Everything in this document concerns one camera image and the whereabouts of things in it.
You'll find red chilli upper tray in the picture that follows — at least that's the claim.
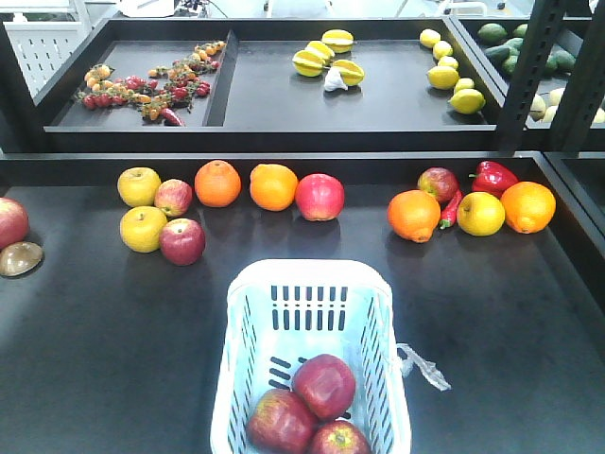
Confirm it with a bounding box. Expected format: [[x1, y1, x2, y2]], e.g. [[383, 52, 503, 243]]
[[161, 108, 185, 127]]

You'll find white garlic bulb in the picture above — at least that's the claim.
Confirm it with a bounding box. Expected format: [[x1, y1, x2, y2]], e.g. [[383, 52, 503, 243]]
[[323, 67, 349, 93]]

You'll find yellow starfruit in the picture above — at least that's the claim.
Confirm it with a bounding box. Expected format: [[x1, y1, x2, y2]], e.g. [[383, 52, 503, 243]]
[[320, 29, 355, 54]]

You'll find red bell pepper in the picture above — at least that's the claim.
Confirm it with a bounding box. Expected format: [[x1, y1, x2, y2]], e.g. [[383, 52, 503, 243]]
[[469, 161, 519, 199]]

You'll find red apple back row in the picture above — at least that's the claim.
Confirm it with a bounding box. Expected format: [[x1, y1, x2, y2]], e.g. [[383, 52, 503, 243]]
[[295, 173, 345, 221]]

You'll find orange right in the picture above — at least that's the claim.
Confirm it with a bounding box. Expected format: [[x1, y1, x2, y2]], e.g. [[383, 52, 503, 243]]
[[500, 182, 556, 234]]

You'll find orange back row left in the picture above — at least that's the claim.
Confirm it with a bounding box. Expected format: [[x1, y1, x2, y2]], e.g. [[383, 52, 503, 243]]
[[194, 160, 242, 208]]

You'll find yellow green apple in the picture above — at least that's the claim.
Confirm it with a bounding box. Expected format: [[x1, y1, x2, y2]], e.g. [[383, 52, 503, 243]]
[[117, 166, 162, 207]]

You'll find orange row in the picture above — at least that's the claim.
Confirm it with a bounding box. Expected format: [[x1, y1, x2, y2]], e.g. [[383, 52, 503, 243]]
[[250, 164, 299, 212], [194, 160, 242, 208]]

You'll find dark red yellow apple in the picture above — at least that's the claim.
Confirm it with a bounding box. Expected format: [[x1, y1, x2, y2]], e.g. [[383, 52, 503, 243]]
[[417, 166, 459, 203]]

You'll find cherry tomato vine cluster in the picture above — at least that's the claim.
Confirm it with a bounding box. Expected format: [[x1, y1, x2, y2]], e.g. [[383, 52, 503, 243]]
[[73, 41, 227, 124]]

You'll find dark red apple front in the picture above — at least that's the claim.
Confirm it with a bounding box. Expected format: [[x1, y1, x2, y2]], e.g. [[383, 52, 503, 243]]
[[246, 389, 319, 453]]

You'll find brown mushroom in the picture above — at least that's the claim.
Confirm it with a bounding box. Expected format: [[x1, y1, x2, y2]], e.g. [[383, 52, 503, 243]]
[[1, 241, 43, 277]]

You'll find black wooden produce stand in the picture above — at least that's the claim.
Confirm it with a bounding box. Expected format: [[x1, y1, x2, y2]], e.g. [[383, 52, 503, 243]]
[[1, 19, 604, 453]]

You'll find red chilli pepper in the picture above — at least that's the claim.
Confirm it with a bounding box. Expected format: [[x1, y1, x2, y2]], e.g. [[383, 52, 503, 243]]
[[439, 190, 464, 230]]

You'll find red apple far corner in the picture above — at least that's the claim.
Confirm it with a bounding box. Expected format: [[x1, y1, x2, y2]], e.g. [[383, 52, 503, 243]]
[[0, 197, 29, 249]]

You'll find small red yellow apple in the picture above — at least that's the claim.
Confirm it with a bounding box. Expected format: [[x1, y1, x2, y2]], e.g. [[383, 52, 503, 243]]
[[153, 179, 193, 218]]

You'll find light blue plastic basket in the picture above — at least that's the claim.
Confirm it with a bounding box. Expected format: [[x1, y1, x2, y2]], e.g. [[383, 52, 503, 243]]
[[209, 258, 413, 454]]

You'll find clear plastic wrap strip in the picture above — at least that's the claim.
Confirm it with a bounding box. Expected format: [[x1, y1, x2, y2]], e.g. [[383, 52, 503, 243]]
[[396, 343, 452, 392]]

